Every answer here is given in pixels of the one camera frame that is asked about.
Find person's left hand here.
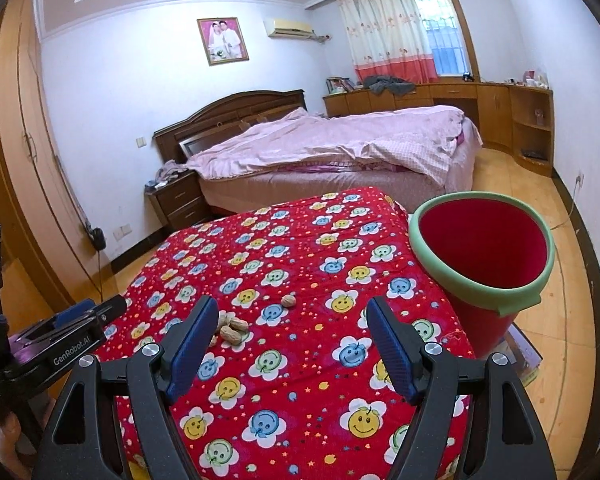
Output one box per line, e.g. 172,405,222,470
0,410,27,467

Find long wooden desk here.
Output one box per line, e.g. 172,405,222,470
322,82,512,150

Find wooden wardrobe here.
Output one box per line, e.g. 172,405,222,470
0,0,112,313

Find framed wall photo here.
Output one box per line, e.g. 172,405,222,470
196,17,250,67

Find pink duvet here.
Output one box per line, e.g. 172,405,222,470
186,105,481,189

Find grey clothing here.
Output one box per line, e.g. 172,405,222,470
361,75,417,97

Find black charger with cable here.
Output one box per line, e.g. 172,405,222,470
86,227,108,307

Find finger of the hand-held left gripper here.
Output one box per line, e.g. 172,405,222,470
92,295,129,325
52,299,98,326

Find white floor cable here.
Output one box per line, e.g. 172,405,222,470
549,180,582,235

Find window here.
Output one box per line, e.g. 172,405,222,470
412,0,482,82

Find clothes on nightstand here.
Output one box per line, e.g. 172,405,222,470
147,159,197,192

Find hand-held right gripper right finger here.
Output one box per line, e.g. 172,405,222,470
366,296,561,480

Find red floral blanket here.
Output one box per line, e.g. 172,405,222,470
92,186,481,480

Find dark wooden nightstand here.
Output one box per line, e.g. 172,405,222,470
145,170,214,234

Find dark wooden bed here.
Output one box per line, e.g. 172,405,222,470
152,89,483,217

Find wall air conditioner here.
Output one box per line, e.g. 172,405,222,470
263,18,315,40

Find purple white carton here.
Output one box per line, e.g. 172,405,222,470
494,320,544,387

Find wooden corner shelf unit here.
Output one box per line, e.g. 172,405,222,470
509,86,555,179

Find red bin with green rim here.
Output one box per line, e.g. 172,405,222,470
408,191,556,356

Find small items on shelf unit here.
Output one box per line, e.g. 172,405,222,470
521,67,552,90

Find floral curtain with red hem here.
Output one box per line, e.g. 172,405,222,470
338,0,439,84

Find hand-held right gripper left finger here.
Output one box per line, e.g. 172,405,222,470
32,295,221,480

